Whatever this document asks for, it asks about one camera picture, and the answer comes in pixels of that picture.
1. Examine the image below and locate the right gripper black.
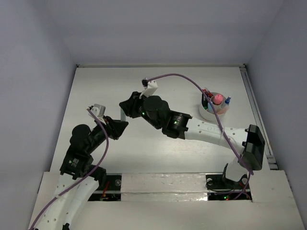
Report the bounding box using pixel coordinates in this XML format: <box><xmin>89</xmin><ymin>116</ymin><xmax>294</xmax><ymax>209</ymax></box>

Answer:
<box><xmin>119</xmin><ymin>91</ymin><xmax>162</xmax><ymax>130</ymax></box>

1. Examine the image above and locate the green highlighter marker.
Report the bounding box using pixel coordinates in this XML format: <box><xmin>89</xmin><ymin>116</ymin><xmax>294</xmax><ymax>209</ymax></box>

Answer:
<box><xmin>120</xmin><ymin>109</ymin><xmax>126</xmax><ymax>121</ymax></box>

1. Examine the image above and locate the black green highlighter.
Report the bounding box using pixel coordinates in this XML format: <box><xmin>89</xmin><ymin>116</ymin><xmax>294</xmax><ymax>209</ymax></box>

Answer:
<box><xmin>201</xmin><ymin>94</ymin><xmax>208</xmax><ymax>110</ymax></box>

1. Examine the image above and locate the red gel pen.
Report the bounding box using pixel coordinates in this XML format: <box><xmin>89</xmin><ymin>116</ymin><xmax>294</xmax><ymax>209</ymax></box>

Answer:
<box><xmin>202</xmin><ymin>88</ymin><xmax>213</xmax><ymax>98</ymax></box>

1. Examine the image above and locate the blue highlighter marker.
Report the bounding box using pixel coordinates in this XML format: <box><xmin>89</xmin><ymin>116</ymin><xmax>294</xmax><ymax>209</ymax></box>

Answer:
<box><xmin>208</xmin><ymin>102</ymin><xmax>214</xmax><ymax>114</ymax></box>

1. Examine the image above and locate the orange highlighter marker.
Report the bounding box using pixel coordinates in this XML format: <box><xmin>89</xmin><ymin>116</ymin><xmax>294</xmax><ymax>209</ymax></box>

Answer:
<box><xmin>218</xmin><ymin>106</ymin><xmax>229</xmax><ymax>115</ymax></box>

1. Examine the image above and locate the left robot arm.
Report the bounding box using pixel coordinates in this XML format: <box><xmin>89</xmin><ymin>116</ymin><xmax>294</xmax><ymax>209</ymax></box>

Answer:
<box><xmin>30</xmin><ymin>116</ymin><xmax>128</xmax><ymax>230</ymax></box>

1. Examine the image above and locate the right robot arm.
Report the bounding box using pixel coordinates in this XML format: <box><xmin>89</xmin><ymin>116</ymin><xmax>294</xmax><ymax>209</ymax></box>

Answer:
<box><xmin>119</xmin><ymin>92</ymin><xmax>265</xmax><ymax>188</ymax></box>

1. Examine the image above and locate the white round container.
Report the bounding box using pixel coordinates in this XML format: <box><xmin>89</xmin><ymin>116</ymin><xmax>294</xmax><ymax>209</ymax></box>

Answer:
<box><xmin>199</xmin><ymin>92</ymin><xmax>231</xmax><ymax>121</ymax></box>

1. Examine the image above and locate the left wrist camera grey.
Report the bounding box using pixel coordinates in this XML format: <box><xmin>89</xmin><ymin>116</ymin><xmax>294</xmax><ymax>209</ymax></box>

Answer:
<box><xmin>90</xmin><ymin>103</ymin><xmax>106</xmax><ymax>119</ymax></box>

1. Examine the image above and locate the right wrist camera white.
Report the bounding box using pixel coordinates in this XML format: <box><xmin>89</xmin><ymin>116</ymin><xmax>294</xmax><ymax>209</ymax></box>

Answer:
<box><xmin>139</xmin><ymin>78</ymin><xmax>158</xmax><ymax>98</ymax></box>

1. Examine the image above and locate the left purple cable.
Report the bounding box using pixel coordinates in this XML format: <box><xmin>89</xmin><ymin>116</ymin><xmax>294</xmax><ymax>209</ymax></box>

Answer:
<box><xmin>27</xmin><ymin>109</ymin><xmax>110</xmax><ymax>230</ymax></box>

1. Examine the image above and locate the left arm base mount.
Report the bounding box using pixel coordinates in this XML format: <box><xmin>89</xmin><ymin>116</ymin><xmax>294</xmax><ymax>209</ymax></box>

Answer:
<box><xmin>88</xmin><ymin>174</ymin><xmax>122</xmax><ymax>202</ymax></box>

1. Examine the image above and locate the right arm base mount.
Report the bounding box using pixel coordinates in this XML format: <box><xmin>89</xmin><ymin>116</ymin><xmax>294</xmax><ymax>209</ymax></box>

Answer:
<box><xmin>206</xmin><ymin>167</ymin><xmax>252</xmax><ymax>201</ymax></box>

